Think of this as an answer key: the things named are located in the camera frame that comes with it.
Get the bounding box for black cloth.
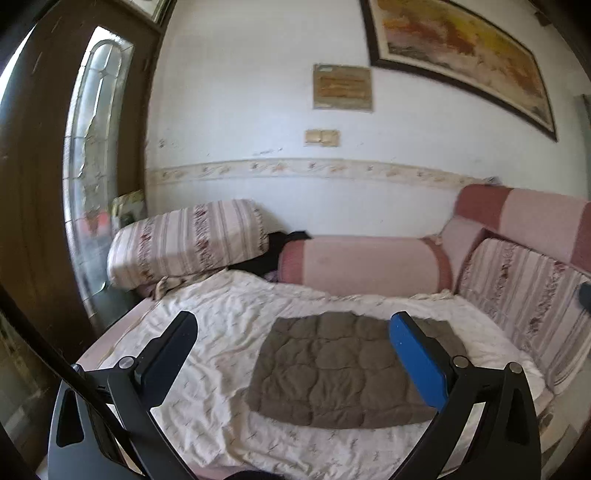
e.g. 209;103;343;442
228;230;312;278

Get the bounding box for framed painting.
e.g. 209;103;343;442
360;0;559;142

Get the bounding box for striped floral pillow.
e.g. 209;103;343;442
107;199;271;291

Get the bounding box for wooden door with glass panes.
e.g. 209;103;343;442
0;0;178;462

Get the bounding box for pink bolster cushion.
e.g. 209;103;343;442
277;235;454;296

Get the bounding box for striped floral backrest cushion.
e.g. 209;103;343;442
455;236;591;394

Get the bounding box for grey-brown quilted jacket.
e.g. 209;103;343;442
245;311;469;430

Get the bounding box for pink backrest cushion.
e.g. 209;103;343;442
438;184;591;296

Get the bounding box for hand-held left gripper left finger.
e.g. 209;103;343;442
48;310;199;480

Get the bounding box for white leaf-print bed sheet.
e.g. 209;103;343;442
99;270;543;468

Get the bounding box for floral packet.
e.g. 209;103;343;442
111;190;147;229

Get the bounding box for pink sofa bed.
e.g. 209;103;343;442
76;293;561;480

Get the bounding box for brown wall plaque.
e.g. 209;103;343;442
313;64;374;112

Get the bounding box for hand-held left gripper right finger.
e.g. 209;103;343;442
388;310;542;480

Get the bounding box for small floral cloth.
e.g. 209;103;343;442
154;274;211;299

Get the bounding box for black cable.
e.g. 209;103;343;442
0;279;141;480

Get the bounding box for yellowed wall switch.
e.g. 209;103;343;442
304;130;341;147

